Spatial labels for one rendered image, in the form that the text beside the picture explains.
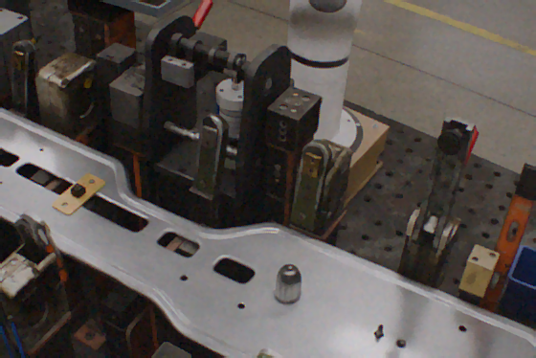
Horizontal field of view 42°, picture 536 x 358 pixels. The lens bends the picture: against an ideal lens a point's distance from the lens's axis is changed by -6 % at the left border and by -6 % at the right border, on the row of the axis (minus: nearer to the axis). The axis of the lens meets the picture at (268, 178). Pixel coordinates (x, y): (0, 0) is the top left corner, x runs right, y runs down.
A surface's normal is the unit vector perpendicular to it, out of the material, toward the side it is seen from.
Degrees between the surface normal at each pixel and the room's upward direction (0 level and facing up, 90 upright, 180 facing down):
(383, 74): 0
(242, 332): 0
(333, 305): 0
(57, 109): 90
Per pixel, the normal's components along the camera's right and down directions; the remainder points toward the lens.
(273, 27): 0.04, -0.76
